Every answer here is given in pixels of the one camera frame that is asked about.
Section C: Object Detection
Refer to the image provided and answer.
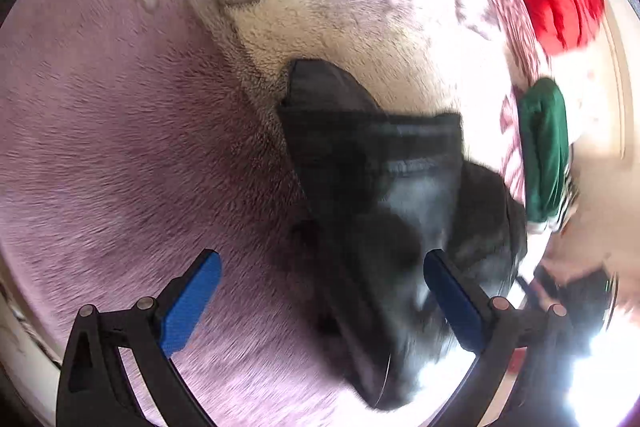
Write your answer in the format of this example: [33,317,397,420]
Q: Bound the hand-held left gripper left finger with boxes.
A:
[57,249,222,427]

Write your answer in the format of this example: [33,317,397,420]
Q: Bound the green folded garment striped cuffs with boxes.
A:
[517,77,581,236]

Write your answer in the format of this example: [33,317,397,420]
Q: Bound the cream bed headboard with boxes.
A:
[565,0,637,258]

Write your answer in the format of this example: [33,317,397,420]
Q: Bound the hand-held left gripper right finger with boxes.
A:
[424,249,576,427]

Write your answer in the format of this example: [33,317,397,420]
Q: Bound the black leather jacket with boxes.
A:
[277,58,530,410]

